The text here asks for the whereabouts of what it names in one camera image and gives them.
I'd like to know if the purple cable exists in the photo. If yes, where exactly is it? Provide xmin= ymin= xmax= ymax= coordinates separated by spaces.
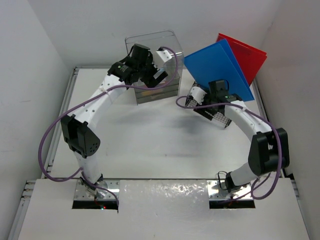
xmin=37 ymin=46 xmax=179 ymax=182
xmin=175 ymin=96 xmax=285 ymax=201

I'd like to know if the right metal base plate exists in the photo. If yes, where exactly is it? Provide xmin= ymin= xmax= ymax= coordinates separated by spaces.
xmin=207 ymin=179 xmax=253 ymax=201

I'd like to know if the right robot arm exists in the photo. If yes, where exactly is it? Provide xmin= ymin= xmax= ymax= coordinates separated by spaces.
xmin=208 ymin=79 xmax=290 ymax=192

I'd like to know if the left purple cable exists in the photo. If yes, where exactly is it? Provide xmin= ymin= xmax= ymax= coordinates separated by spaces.
xmin=37 ymin=46 xmax=179 ymax=182

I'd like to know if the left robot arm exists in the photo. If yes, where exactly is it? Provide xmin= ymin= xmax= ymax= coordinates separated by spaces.
xmin=60 ymin=43 xmax=172 ymax=185

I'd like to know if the red folder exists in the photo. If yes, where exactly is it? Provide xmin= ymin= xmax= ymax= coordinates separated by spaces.
xmin=216 ymin=33 xmax=267 ymax=86

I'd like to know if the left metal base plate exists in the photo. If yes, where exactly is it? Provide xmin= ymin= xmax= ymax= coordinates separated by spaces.
xmin=73 ymin=179 xmax=120 ymax=201

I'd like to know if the clear plastic drawer unit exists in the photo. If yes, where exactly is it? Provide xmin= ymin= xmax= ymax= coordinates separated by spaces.
xmin=125 ymin=30 xmax=184 ymax=105

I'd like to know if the metal base plate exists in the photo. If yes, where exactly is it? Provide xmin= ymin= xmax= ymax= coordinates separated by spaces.
xmin=207 ymin=179 xmax=253 ymax=201
xmin=73 ymin=179 xmax=120 ymax=201

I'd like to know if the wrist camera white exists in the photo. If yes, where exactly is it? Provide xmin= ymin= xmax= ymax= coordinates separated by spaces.
xmin=153 ymin=49 xmax=172 ymax=69
xmin=189 ymin=86 xmax=207 ymax=105

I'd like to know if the black wire mesh rack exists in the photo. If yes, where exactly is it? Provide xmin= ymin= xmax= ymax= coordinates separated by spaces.
xmin=184 ymin=81 xmax=232 ymax=128

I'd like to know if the blue folder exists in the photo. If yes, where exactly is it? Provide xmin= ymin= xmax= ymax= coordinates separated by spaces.
xmin=184 ymin=39 xmax=254 ymax=102

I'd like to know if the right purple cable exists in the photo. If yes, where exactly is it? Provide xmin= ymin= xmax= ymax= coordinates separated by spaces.
xmin=175 ymin=96 xmax=285 ymax=201

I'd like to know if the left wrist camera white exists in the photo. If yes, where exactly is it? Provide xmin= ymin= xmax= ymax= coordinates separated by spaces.
xmin=153 ymin=49 xmax=172 ymax=69

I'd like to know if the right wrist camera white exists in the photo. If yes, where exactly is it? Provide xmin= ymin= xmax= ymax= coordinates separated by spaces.
xmin=189 ymin=86 xmax=207 ymax=105

